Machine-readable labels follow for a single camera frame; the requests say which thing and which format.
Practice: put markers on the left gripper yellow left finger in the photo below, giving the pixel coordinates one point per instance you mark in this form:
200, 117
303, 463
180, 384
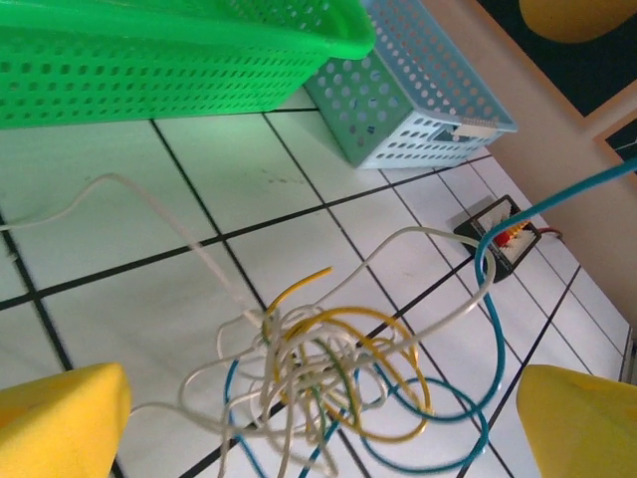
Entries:
60, 428

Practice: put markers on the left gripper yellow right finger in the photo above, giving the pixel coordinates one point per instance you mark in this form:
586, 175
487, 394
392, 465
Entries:
582, 428

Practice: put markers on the black terminal block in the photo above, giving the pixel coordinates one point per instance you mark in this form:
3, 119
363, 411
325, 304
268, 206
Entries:
470, 231

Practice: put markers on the light blue plastic basket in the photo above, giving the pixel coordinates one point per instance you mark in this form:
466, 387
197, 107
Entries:
428, 114

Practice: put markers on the green plastic basket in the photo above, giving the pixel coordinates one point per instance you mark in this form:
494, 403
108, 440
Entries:
343, 45

